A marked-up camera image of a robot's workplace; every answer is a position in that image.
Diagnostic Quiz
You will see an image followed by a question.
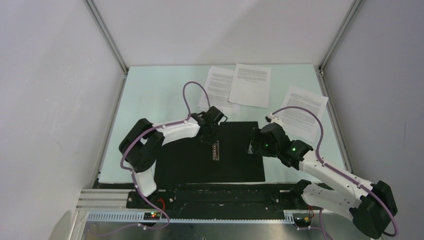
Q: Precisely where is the metal folder clip mechanism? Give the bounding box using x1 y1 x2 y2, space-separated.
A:
212 140 220 161

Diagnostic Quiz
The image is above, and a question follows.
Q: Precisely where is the red black clip folder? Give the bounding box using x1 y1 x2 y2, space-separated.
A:
154 121 266 188

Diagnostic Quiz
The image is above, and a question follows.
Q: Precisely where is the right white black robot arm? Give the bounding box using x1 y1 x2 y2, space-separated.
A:
246 122 398 239

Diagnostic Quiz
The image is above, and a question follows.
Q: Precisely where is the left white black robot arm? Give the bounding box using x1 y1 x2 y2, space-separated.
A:
118 106 228 208

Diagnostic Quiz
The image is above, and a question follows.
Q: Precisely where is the right printed paper sheet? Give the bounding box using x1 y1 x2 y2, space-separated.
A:
276 85 329 143

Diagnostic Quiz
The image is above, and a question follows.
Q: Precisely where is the printed paper sheet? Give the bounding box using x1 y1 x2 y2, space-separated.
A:
276 85 329 143
204 66 240 115
228 63 271 108

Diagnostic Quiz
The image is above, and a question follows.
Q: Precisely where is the left printed paper sheet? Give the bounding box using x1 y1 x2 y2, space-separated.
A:
204 66 240 115

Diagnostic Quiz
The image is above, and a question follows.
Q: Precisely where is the middle printed paper sheet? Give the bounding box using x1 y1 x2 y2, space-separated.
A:
228 63 271 108

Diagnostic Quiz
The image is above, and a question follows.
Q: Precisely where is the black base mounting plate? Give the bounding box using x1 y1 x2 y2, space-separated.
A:
147 183 309 221

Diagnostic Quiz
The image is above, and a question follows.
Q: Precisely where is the right controller board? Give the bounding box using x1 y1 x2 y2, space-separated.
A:
293 217 314 229

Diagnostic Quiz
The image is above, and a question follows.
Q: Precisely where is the controller board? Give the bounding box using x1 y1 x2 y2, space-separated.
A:
293 217 314 229
143 211 162 221

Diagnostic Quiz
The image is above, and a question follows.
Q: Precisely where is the left controller board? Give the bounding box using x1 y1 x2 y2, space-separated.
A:
143 211 162 221

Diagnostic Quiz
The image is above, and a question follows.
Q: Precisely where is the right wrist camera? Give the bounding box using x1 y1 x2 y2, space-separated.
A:
265 113 283 127

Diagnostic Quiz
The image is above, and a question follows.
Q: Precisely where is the slotted cable duct rail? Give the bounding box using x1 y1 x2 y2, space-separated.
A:
86 211 295 224

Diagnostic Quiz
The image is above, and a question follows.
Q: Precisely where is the aluminium frame profile right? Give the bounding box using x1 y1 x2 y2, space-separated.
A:
318 0 365 72

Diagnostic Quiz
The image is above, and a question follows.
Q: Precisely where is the aluminium frame profile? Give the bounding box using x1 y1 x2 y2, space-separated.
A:
318 0 365 72
83 0 129 75

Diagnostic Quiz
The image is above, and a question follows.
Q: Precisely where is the aluminium frame profile left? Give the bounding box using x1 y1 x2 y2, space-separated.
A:
83 0 129 75

